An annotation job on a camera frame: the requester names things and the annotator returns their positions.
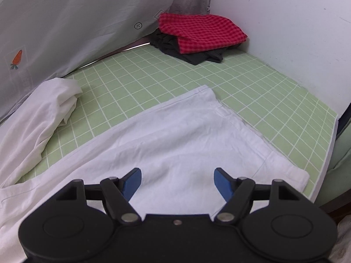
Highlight black garment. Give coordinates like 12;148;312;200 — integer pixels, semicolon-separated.
150;29;229;66

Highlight white pants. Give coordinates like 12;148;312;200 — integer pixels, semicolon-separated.
0;77;311;252

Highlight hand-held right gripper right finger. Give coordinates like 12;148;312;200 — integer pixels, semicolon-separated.
213;167;300;225

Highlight green grid mat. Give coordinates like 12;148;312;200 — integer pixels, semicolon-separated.
19;44;340;201

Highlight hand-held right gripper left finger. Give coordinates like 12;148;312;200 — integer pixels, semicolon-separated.
56;168;142;225

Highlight red checked cloth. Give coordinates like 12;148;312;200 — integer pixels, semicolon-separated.
158;13;248;55

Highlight grey carrot-print sheet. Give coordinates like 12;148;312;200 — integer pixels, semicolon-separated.
0;0;216;128

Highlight pale green cloth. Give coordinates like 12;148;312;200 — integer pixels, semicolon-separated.
328;138;351;171

